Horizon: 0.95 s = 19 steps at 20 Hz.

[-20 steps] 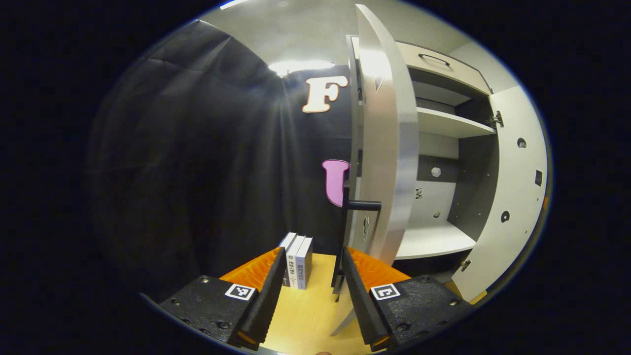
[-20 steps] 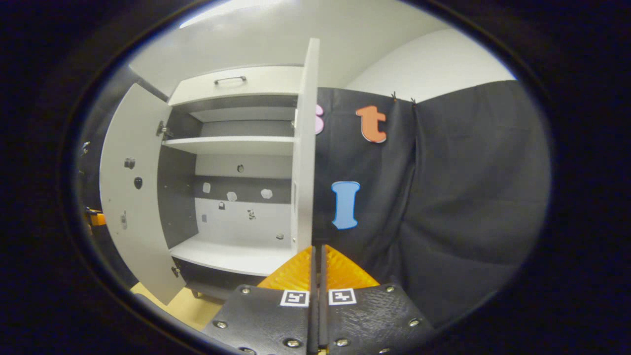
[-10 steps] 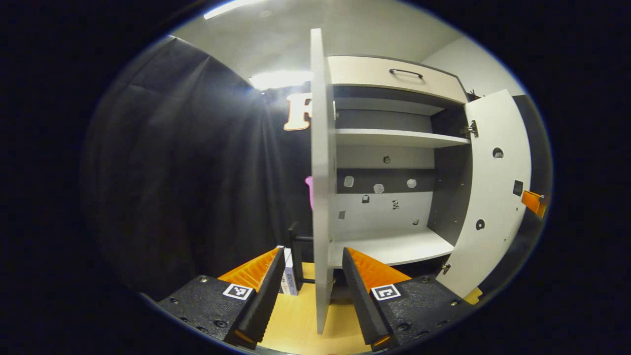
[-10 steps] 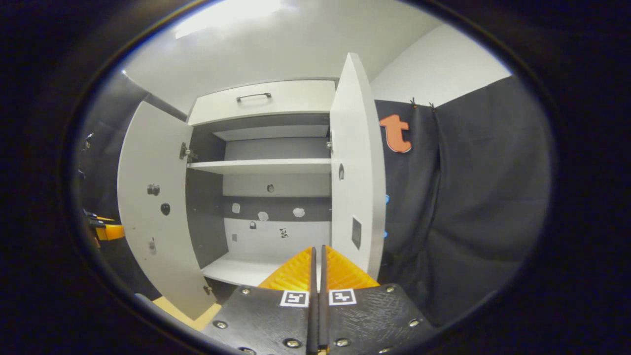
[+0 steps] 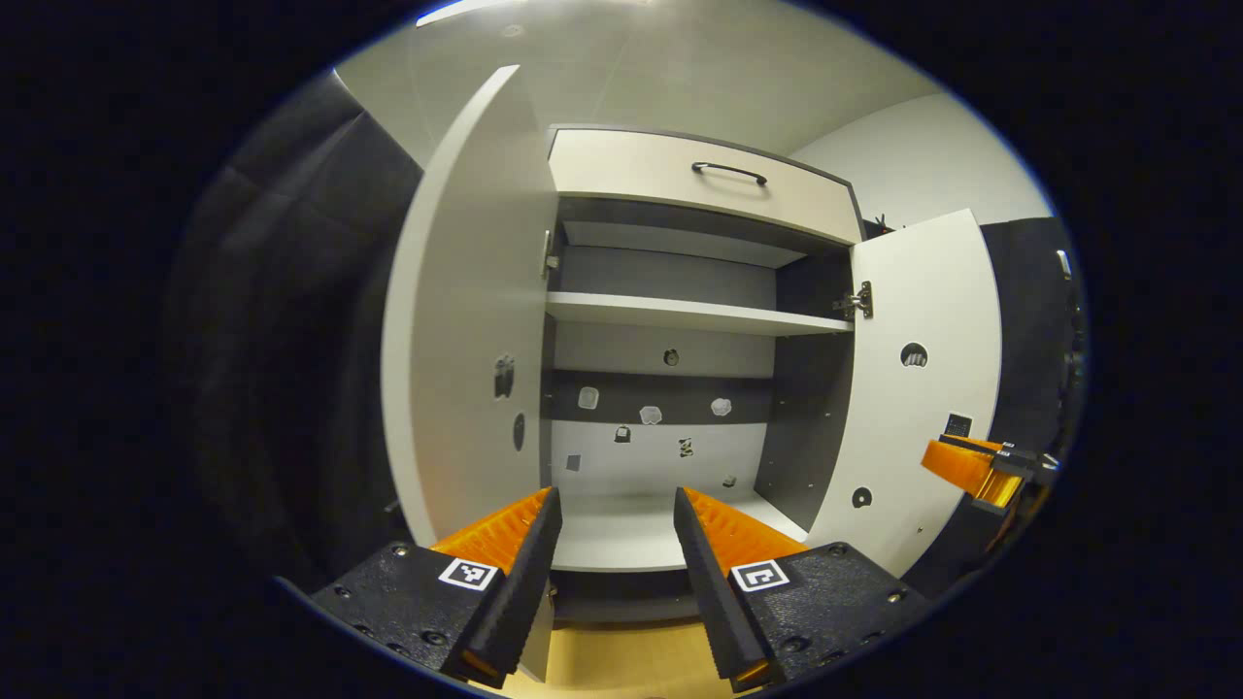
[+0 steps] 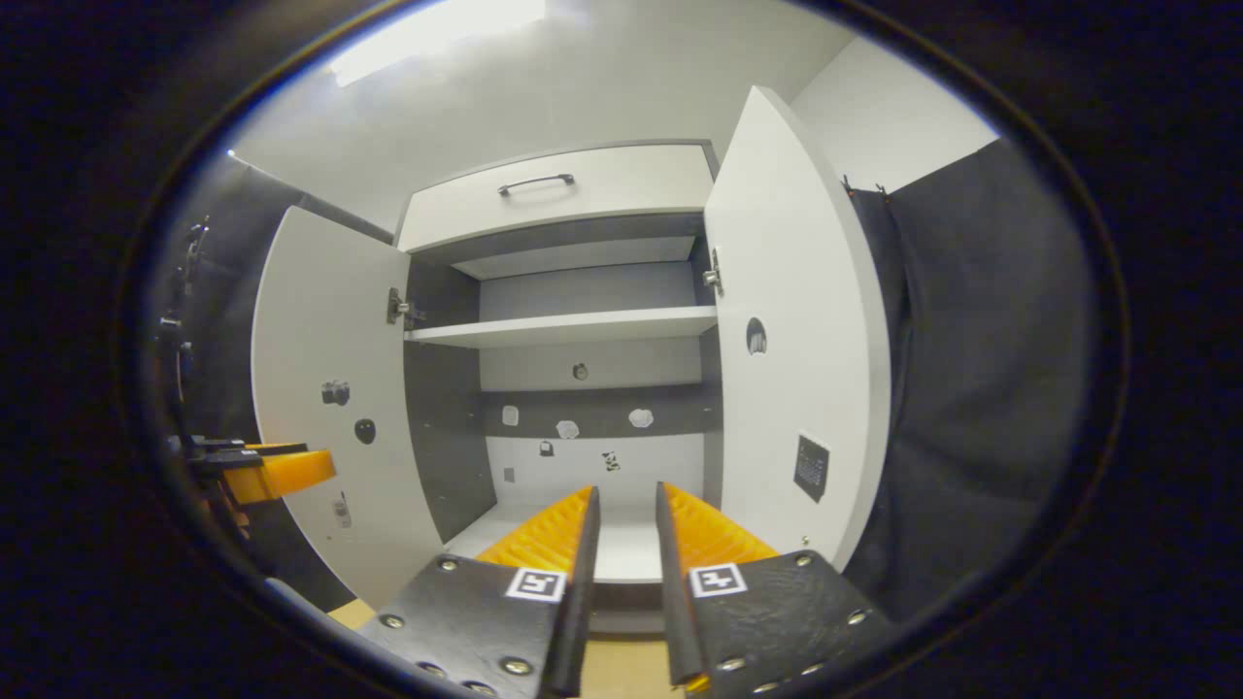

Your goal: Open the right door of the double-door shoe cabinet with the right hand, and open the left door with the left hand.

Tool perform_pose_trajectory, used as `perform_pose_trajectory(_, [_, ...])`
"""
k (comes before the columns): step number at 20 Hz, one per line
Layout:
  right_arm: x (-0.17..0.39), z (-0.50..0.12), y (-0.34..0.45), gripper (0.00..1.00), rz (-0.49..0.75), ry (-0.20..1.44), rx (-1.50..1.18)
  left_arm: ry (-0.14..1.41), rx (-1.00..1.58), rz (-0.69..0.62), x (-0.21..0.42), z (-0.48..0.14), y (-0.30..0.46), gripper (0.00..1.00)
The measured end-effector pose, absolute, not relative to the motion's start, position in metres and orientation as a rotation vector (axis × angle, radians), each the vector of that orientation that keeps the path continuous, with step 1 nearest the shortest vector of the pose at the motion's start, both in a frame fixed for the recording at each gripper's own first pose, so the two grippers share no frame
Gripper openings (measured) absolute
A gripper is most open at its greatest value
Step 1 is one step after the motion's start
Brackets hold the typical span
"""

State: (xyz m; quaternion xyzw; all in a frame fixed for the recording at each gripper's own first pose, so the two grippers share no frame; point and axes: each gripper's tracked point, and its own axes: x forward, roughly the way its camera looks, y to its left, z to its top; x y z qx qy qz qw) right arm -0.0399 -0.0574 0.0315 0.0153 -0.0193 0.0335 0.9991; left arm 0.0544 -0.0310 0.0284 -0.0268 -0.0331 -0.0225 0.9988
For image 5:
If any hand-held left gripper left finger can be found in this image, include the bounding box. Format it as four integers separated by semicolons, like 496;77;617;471
309;485;564;690

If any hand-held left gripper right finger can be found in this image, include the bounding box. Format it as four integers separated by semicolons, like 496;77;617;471
673;485;933;695

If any white cabinet door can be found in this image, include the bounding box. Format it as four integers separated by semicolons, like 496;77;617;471
381;65;561;681
806;209;1003;579

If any grey double-door shoe cabinet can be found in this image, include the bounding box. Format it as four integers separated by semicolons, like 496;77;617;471
539;124;867;627

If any white cabinet bottom board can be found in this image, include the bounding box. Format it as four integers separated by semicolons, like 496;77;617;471
549;490;812;574

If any white cabinet shelf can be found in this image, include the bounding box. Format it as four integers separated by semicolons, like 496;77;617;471
544;291;856;338

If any white cabinet drawer front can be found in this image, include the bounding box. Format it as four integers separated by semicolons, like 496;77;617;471
547;126;865;246

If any black backdrop cloth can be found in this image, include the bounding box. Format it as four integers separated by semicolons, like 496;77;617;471
165;73;428;593
981;216;1087;467

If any black drawer handle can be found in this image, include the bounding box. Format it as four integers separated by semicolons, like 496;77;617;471
691;161;768;187

